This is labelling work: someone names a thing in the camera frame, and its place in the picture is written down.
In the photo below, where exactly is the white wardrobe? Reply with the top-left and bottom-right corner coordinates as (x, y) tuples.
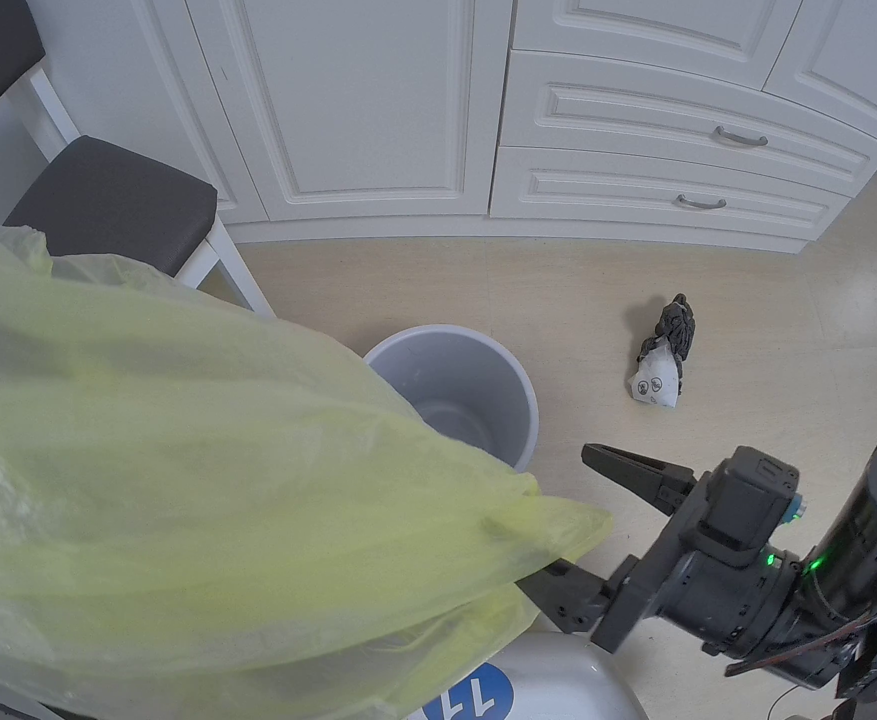
(0, 0), (877, 255)

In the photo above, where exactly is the yellow plastic bag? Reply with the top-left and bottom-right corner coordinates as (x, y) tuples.
(0, 207), (615, 720)

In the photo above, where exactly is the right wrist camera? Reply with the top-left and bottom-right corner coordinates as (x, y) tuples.
(695, 445), (810, 555)

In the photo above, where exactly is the white trash bin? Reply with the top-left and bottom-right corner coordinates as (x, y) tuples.
(363, 324), (540, 475)

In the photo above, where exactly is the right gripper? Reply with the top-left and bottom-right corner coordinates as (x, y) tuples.
(515, 443), (798, 658)

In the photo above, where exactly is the white chair with grey seat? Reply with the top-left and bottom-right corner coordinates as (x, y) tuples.
(0, 0), (278, 321)

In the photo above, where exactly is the crumpled black plastic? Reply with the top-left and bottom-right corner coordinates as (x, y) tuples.
(638, 292), (698, 396)

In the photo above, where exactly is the white printed wrapper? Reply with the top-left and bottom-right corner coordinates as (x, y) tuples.
(626, 343), (681, 409)

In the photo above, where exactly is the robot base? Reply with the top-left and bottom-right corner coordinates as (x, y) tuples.
(401, 630), (645, 720)

